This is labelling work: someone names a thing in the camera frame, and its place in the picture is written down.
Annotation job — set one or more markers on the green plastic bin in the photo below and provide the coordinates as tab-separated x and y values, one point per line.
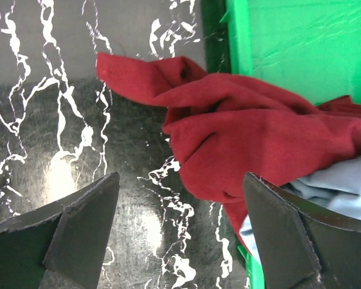
310	47

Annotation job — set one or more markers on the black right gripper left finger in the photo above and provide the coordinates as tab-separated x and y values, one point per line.
68	237

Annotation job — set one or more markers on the dark red t-shirt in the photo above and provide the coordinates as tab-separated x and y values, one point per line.
222	126

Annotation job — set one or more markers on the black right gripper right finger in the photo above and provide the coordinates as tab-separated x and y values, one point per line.
301	244

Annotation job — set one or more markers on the light blue t-shirt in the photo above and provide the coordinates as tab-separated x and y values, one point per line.
337	188

